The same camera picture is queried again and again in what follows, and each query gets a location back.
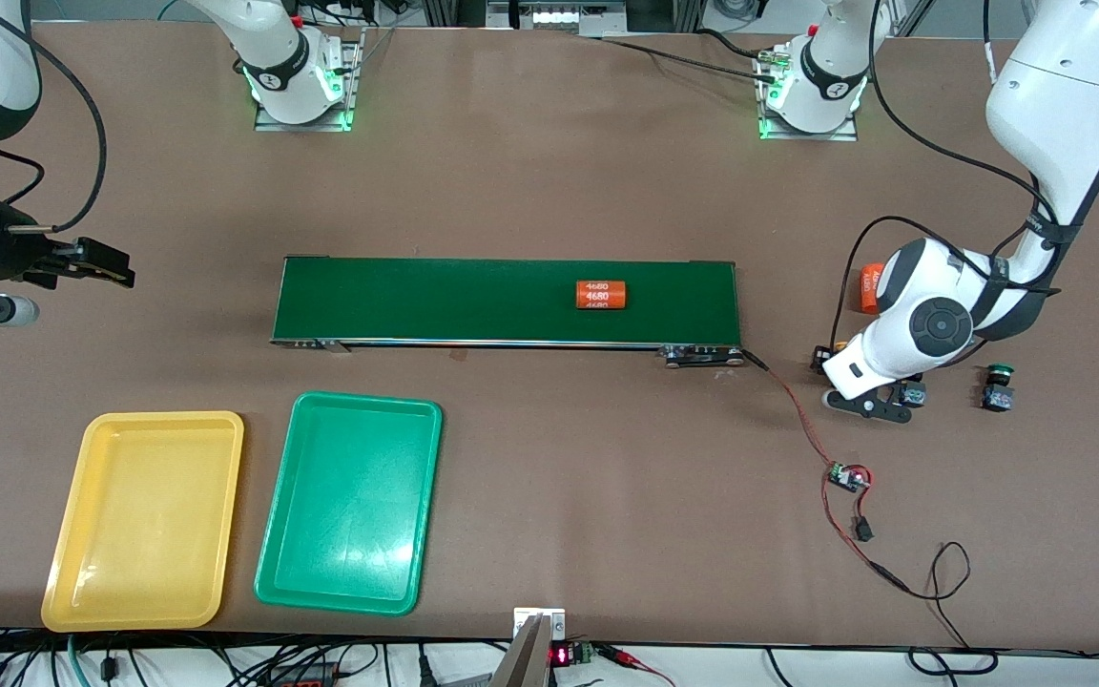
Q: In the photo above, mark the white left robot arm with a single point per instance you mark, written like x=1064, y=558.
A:
x=1046, y=114

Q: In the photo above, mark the red LED display module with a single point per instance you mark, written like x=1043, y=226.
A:
x=564, y=655

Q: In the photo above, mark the grey metal pole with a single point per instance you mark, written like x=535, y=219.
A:
x=523, y=663

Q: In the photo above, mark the white bracket plate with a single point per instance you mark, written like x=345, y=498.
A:
x=554, y=618

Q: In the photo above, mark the green push button red indicator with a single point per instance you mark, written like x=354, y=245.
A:
x=998, y=396

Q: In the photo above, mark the orange 4680 battery cylinder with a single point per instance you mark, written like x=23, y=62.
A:
x=601, y=296
x=869, y=291

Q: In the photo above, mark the aluminium frame rack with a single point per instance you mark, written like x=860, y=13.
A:
x=559, y=17

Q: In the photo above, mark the red clip lead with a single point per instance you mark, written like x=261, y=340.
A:
x=621, y=656

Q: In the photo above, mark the green belt conveyor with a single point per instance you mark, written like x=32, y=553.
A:
x=464, y=301

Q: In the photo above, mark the black power strip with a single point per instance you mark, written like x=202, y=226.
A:
x=306, y=679

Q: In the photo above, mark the green plastic tray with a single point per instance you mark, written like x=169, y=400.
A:
x=349, y=506

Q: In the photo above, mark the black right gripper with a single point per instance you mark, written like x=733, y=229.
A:
x=10, y=254

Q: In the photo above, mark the small black circuit board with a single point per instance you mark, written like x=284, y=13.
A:
x=845, y=475

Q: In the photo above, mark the yellow plastic tray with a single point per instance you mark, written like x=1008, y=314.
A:
x=144, y=520

